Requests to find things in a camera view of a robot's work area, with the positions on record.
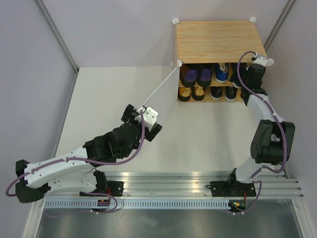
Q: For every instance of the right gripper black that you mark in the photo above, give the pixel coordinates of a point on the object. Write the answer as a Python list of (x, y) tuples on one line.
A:
[(244, 70)]

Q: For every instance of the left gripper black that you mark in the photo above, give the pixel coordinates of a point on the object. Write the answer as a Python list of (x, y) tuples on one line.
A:
[(130, 114)]

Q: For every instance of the blue canvas sneaker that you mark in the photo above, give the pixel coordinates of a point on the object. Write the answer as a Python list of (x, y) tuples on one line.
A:
[(234, 76), (221, 72)]

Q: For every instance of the black white sneaker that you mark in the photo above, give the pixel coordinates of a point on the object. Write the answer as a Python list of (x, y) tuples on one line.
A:
[(216, 92), (230, 93)]

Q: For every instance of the white cabinet door panel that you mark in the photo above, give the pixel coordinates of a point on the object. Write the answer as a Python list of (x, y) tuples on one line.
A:
[(164, 97)]

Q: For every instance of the purple pointed loafer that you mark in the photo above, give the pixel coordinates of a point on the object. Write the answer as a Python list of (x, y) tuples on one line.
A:
[(205, 74), (188, 74)]

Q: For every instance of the gold loafer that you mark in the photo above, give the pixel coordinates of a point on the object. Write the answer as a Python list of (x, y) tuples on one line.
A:
[(184, 94), (198, 93)]

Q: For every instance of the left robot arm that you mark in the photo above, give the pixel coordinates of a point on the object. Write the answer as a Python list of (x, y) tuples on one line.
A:
[(116, 147)]

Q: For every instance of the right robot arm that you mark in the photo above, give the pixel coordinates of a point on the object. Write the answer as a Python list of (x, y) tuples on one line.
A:
[(271, 146)]

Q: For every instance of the wooden shoe cabinet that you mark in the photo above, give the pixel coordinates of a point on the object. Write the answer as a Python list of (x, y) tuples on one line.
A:
[(199, 42)]

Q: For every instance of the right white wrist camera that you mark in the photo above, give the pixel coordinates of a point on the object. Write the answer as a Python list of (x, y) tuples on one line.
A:
[(259, 59)]

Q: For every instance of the aluminium rail base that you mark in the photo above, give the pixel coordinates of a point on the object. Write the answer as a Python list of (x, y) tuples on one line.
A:
[(190, 185)]

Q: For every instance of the white slotted cable duct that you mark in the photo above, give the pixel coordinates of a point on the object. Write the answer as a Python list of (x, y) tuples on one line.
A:
[(138, 204)]

